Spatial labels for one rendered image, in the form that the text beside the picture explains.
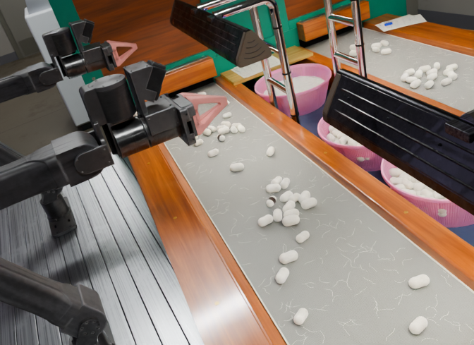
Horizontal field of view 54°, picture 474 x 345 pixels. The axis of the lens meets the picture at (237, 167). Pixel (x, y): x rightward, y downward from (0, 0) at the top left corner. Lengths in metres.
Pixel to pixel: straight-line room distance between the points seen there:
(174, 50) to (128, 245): 0.83
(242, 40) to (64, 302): 0.61
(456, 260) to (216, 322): 0.41
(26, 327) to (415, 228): 0.85
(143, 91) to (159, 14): 1.04
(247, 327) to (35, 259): 0.73
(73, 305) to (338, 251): 0.49
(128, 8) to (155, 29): 0.12
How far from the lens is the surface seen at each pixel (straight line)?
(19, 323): 1.20
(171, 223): 1.08
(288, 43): 1.94
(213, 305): 0.85
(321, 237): 0.96
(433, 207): 1.01
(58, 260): 1.32
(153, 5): 1.76
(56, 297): 0.86
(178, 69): 1.75
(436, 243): 0.89
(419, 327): 0.78
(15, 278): 0.83
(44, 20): 3.78
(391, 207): 0.97
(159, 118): 0.75
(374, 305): 0.83
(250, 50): 1.02
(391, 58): 1.74
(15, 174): 0.75
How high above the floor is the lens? 1.37
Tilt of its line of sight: 30 degrees down
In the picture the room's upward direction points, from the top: 16 degrees counter-clockwise
